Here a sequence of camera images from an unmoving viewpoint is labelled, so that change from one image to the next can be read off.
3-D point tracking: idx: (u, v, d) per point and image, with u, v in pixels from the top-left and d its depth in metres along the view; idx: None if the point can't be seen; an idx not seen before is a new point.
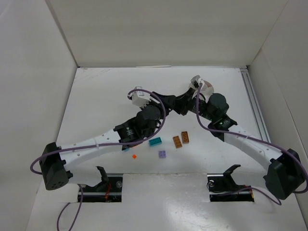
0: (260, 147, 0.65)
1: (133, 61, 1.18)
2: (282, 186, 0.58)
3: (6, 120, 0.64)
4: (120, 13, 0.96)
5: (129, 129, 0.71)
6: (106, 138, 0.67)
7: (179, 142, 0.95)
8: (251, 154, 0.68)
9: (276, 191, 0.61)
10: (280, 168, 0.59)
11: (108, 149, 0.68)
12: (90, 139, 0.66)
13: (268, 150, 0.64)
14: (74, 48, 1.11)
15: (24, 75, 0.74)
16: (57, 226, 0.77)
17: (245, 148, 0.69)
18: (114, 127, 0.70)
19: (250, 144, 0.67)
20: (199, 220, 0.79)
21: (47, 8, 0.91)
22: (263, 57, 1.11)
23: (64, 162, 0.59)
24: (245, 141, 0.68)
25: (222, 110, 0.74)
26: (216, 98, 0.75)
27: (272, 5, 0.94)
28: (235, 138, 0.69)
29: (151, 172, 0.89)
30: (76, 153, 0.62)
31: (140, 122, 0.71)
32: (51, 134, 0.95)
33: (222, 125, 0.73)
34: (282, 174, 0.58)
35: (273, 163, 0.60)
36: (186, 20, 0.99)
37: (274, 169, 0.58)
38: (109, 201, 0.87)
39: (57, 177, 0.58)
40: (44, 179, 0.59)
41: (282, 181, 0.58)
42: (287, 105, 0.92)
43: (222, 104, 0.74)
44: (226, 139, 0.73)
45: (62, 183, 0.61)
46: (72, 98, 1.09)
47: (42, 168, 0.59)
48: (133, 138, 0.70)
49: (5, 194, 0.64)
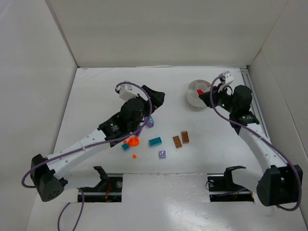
0: (267, 151, 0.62)
1: (133, 60, 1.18)
2: (270, 193, 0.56)
3: (6, 120, 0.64)
4: (120, 14, 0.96)
5: (113, 125, 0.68)
6: (92, 139, 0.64)
7: (179, 142, 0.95)
8: (257, 154, 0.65)
9: (262, 194, 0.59)
10: (277, 176, 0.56)
11: (95, 150, 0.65)
12: (75, 144, 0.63)
13: (274, 158, 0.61)
14: (74, 48, 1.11)
15: (24, 75, 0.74)
16: (57, 226, 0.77)
17: (254, 148, 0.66)
18: (97, 126, 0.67)
19: (260, 146, 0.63)
20: (199, 220, 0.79)
21: (46, 8, 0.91)
22: (263, 57, 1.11)
23: (54, 171, 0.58)
24: (256, 141, 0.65)
25: (246, 102, 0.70)
26: (243, 89, 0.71)
27: (272, 5, 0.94)
28: (249, 135, 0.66)
29: (151, 172, 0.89)
30: (63, 160, 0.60)
31: (125, 116, 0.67)
32: (51, 134, 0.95)
33: (242, 119, 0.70)
34: (276, 183, 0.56)
35: (272, 169, 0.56)
36: (186, 21, 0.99)
37: (270, 173, 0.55)
38: (109, 201, 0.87)
39: (51, 186, 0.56)
40: (39, 193, 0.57)
41: (274, 188, 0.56)
42: (287, 103, 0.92)
43: (248, 96, 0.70)
44: (240, 133, 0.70)
45: (58, 191, 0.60)
46: (72, 98, 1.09)
47: (34, 182, 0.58)
48: (119, 134, 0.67)
49: (6, 194, 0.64)
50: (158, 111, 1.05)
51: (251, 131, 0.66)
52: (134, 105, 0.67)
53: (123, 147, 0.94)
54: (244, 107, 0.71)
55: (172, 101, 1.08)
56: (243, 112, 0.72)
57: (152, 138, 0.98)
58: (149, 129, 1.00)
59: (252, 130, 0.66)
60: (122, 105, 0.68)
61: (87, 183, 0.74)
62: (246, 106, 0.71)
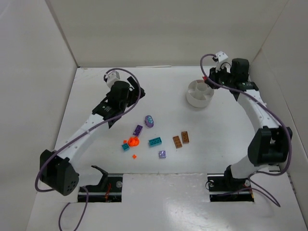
0: (263, 114, 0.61)
1: (132, 61, 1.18)
2: (260, 152, 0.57)
3: (6, 120, 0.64)
4: (120, 14, 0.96)
5: (106, 107, 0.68)
6: (91, 122, 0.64)
7: (179, 142, 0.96)
8: (252, 118, 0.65)
9: (250, 154, 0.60)
10: (269, 135, 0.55)
11: (97, 133, 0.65)
12: (78, 131, 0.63)
13: (267, 120, 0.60)
14: (74, 48, 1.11)
15: (24, 76, 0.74)
16: (58, 226, 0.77)
17: (250, 112, 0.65)
18: (92, 111, 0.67)
19: (256, 109, 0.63)
20: (199, 220, 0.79)
21: (46, 8, 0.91)
22: (263, 57, 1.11)
23: (68, 159, 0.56)
24: (252, 105, 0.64)
25: (243, 68, 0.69)
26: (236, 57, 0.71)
27: (272, 5, 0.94)
28: (247, 100, 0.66)
29: (151, 172, 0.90)
30: (73, 147, 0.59)
31: (117, 95, 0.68)
32: (51, 134, 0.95)
33: (243, 85, 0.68)
34: (267, 141, 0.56)
35: (263, 129, 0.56)
36: (186, 21, 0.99)
37: (261, 134, 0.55)
38: (109, 201, 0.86)
39: (69, 176, 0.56)
40: (57, 189, 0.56)
41: (263, 146, 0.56)
42: (287, 103, 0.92)
43: (243, 61, 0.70)
44: (239, 98, 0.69)
45: (74, 181, 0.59)
46: (72, 98, 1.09)
47: (48, 181, 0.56)
48: (113, 113, 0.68)
49: (6, 195, 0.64)
50: (159, 111, 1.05)
51: (248, 96, 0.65)
52: (123, 84, 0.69)
53: (123, 147, 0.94)
54: (242, 73, 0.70)
55: (172, 101, 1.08)
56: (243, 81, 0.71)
57: (152, 138, 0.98)
58: (149, 129, 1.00)
59: (250, 96, 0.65)
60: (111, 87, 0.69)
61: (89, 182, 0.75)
62: (244, 71, 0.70)
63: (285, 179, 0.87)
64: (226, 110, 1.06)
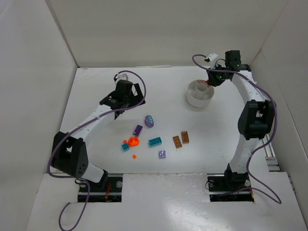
0: (252, 90, 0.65)
1: (132, 61, 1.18)
2: (247, 122, 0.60)
3: (6, 120, 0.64)
4: (120, 14, 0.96)
5: (112, 99, 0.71)
6: (100, 110, 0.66)
7: (179, 142, 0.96)
8: (243, 95, 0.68)
9: (240, 126, 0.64)
10: (256, 108, 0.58)
11: (105, 122, 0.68)
12: (88, 118, 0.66)
13: (256, 95, 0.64)
14: (74, 48, 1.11)
15: (24, 76, 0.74)
16: (59, 226, 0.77)
17: (242, 90, 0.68)
18: (99, 103, 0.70)
19: (246, 86, 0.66)
20: (199, 220, 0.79)
21: (47, 8, 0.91)
22: (263, 58, 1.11)
23: (82, 138, 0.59)
24: (243, 83, 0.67)
25: (235, 55, 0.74)
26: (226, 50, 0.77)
27: (272, 5, 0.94)
28: (238, 78, 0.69)
29: (151, 172, 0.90)
30: (85, 129, 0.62)
31: (122, 89, 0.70)
32: (51, 134, 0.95)
33: (237, 67, 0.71)
34: (253, 113, 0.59)
35: (251, 102, 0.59)
36: (186, 21, 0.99)
37: (248, 106, 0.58)
38: (109, 200, 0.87)
39: (82, 157, 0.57)
40: (70, 172, 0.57)
41: (250, 117, 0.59)
42: (287, 103, 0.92)
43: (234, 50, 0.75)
44: (233, 79, 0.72)
45: (85, 164, 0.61)
46: (72, 98, 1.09)
47: (59, 164, 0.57)
48: (119, 105, 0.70)
49: (6, 195, 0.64)
50: (158, 111, 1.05)
51: (241, 74, 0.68)
52: (128, 81, 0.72)
53: (123, 146, 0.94)
54: (235, 59, 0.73)
55: (172, 101, 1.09)
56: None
57: (152, 138, 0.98)
58: (149, 129, 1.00)
59: (242, 74, 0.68)
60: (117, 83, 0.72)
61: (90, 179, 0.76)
62: (237, 57, 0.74)
63: (286, 179, 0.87)
64: (226, 110, 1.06)
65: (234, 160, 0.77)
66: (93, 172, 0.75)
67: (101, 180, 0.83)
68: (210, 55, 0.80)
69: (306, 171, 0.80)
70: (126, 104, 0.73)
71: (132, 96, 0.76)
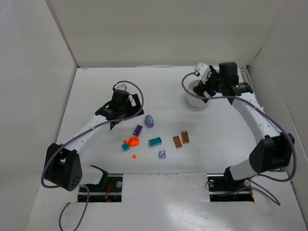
0: (263, 121, 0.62)
1: (132, 61, 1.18)
2: (263, 163, 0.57)
3: (6, 121, 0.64)
4: (120, 13, 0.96)
5: (108, 109, 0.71)
6: (95, 121, 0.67)
7: (179, 142, 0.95)
8: (250, 125, 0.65)
9: (254, 164, 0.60)
10: (272, 146, 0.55)
11: (100, 132, 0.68)
12: (83, 128, 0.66)
13: (268, 127, 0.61)
14: (74, 48, 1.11)
15: (24, 76, 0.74)
16: (58, 226, 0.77)
17: (250, 120, 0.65)
18: (95, 113, 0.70)
19: (254, 116, 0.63)
20: (199, 220, 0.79)
21: (47, 9, 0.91)
22: (263, 58, 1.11)
23: (75, 149, 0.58)
24: (250, 112, 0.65)
25: (231, 69, 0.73)
26: (223, 62, 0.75)
27: (272, 5, 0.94)
28: (243, 105, 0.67)
29: (151, 172, 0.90)
30: (79, 141, 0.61)
31: (118, 99, 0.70)
32: (51, 134, 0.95)
33: (235, 86, 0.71)
34: (270, 151, 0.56)
35: (267, 140, 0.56)
36: (186, 20, 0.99)
37: (264, 144, 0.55)
38: (109, 200, 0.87)
39: (75, 169, 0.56)
40: (62, 184, 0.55)
41: (266, 158, 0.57)
42: (287, 103, 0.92)
43: (230, 64, 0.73)
44: (234, 103, 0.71)
45: (79, 176, 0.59)
46: (72, 98, 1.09)
47: (52, 175, 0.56)
48: (115, 116, 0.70)
49: (6, 195, 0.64)
50: (159, 112, 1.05)
51: (246, 102, 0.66)
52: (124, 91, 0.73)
53: (123, 146, 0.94)
54: (232, 75, 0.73)
55: (173, 101, 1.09)
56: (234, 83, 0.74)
57: (152, 138, 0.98)
58: (149, 129, 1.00)
59: (246, 100, 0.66)
60: (113, 93, 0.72)
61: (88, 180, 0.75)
62: (233, 73, 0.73)
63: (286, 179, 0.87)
64: (226, 110, 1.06)
65: (235, 169, 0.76)
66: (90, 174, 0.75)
67: (101, 180, 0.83)
68: (199, 68, 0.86)
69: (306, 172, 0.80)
70: (122, 114, 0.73)
71: (128, 107, 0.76)
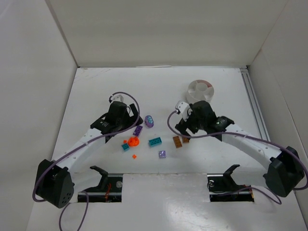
0: (260, 146, 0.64)
1: (132, 61, 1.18)
2: (285, 184, 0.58)
3: (6, 121, 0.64)
4: (120, 13, 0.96)
5: (104, 122, 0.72)
6: (89, 135, 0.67)
7: (179, 142, 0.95)
8: (250, 153, 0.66)
9: (275, 188, 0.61)
10: (282, 166, 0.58)
11: (95, 146, 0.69)
12: (76, 144, 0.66)
13: (266, 148, 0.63)
14: (74, 48, 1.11)
15: (24, 76, 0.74)
16: (58, 226, 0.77)
17: (247, 149, 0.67)
18: (90, 126, 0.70)
19: (250, 144, 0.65)
20: (199, 220, 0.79)
21: (47, 8, 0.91)
22: (263, 58, 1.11)
23: (67, 168, 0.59)
24: (243, 141, 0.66)
25: (206, 110, 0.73)
26: (196, 104, 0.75)
27: (272, 5, 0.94)
28: (233, 137, 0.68)
29: (151, 172, 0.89)
30: (71, 157, 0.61)
31: (115, 111, 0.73)
32: (51, 134, 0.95)
33: (217, 125, 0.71)
34: (283, 172, 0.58)
35: (274, 162, 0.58)
36: (186, 21, 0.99)
37: (275, 168, 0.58)
38: (109, 200, 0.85)
39: (66, 186, 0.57)
40: (52, 200, 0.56)
41: (283, 178, 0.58)
42: (287, 103, 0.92)
43: (204, 105, 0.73)
44: (223, 138, 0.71)
45: (70, 193, 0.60)
46: (72, 98, 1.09)
47: (42, 192, 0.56)
48: (111, 128, 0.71)
49: (6, 194, 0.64)
50: (159, 112, 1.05)
51: (235, 133, 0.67)
52: (121, 103, 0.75)
53: (123, 147, 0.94)
54: (209, 114, 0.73)
55: (172, 101, 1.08)
56: (213, 121, 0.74)
57: (152, 138, 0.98)
58: (149, 129, 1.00)
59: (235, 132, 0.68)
60: (110, 106, 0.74)
61: (90, 184, 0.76)
62: (210, 111, 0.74)
63: None
64: (226, 110, 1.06)
65: (236, 175, 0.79)
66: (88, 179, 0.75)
67: (101, 180, 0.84)
68: (179, 105, 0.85)
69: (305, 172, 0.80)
70: (118, 127, 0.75)
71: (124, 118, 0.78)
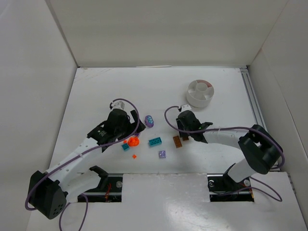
0: (230, 132, 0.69)
1: (132, 61, 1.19)
2: (259, 157, 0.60)
3: (6, 121, 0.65)
4: (119, 14, 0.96)
5: (101, 131, 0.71)
6: (85, 146, 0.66)
7: (179, 142, 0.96)
8: (228, 143, 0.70)
9: (258, 167, 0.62)
10: (250, 141, 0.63)
11: (90, 156, 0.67)
12: (71, 154, 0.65)
13: (237, 133, 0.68)
14: (74, 48, 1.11)
15: (24, 76, 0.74)
16: (58, 226, 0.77)
17: (224, 140, 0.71)
18: (87, 135, 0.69)
19: (223, 134, 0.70)
20: (199, 220, 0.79)
21: (47, 9, 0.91)
22: (263, 58, 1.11)
23: (58, 181, 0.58)
24: (219, 134, 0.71)
25: (190, 118, 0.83)
26: (180, 114, 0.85)
27: (272, 5, 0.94)
28: (211, 134, 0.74)
29: (152, 172, 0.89)
30: (64, 169, 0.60)
31: (114, 120, 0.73)
32: (51, 135, 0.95)
33: (200, 129, 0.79)
34: (254, 146, 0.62)
35: (243, 140, 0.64)
36: (186, 21, 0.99)
37: (244, 144, 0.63)
38: (109, 200, 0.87)
39: (57, 199, 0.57)
40: (44, 211, 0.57)
41: (255, 151, 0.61)
42: (287, 104, 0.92)
43: (187, 114, 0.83)
44: (207, 138, 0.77)
45: (62, 204, 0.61)
46: (72, 98, 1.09)
47: (35, 202, 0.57)
48: (108, 138, 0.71)
49: (6, 194, 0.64)
50: (158, 112, 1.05)
51: (211, 129, 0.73)
52: (120, 111, 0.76)
53: (123, 146, 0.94)
54: (193, 121, 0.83)
55: (172, 101, 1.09)
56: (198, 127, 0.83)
57: (152, 137, 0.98)
58: (149, 129, 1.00)
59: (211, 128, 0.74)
60: (109, 114, 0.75)
61: (87, 186, 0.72)
62: (193, 119, 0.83)
63: (286, 179, 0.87)
64: (226, 110, 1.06)
65: (235, 173, 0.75)
66: (87, 181, 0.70)
67: (101, 180, 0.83)
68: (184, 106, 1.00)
69: (305, 171, 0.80)
70: (115, 136, 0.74)
71: (123, 127, 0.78)
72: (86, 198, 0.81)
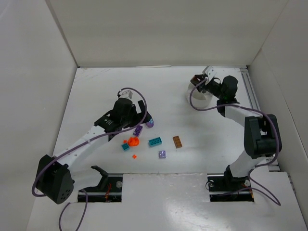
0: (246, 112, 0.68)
1: (132, 61, 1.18)
2: (254, 138, 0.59)
3: (6, 121, 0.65)
4: (119, 14, 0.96)
5: (108, 120, 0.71)
6: (92, 133, 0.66)
7: (179, 142, 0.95)
8: (240, 121, 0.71)
9: (248, 147, 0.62)
10: (255, 122, 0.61)
11: (97, 144, 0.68)
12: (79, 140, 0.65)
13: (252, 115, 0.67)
14: (74, 48, 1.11)
15: (24, 77, 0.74)
16: (58, 226, 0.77)
17: (238, 118, 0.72)
18: (94, 123, 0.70)
19: (240, 111, 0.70)
20: (199, 220, 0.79)
21: (47, 8, 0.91)
22: (263, 58, 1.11)
23: (67, 165, 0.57)
24: (237, 109, 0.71)
25: (230, 91, 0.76)
26: (226, 79, 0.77)
27: (271, 6, 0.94)
28: (231, 109, 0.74)
29: (152, 172, 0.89)
30: (72, 154, 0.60)
31: (120, 109, 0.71)
32: (51, 134, 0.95)
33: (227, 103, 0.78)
34: (255, 127, 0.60)
35: (251, 117, 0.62)
36: (186, 21, 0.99)
37: (249, 121, 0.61)
38: (109, 200, 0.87)
39: (66, 183, 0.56)
40: (52, 196, 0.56)
41: (254, 132, 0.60)
42: (287, 104, 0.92)
43: (232, 84, 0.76)
44: (226, 113, 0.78)
45: (69, 189, 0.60)
46: (71, 98, 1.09)
47: (43, 186, 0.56)
48: (114, 127, 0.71)
49: (6, 194, 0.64)
50: (158, 112, 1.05)
51: (233, 104, 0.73)
52: (126, 100, 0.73)
53: (123, 146, 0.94)
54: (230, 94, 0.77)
55: (172, 101, 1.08)
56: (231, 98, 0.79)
57: (152, 138, 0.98)
58: (149, 129, 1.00)
59: (235, 105, 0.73)
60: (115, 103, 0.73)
61: (88, 184, 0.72)
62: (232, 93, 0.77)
63: (286, 179, 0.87)
64: None
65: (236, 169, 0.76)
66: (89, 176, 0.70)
67: (101, 180, 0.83)
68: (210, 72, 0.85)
69: (305, 172, 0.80)
70: (122, 125, 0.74)
71: (130, 116, 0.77)
72: (86, 198, 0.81)
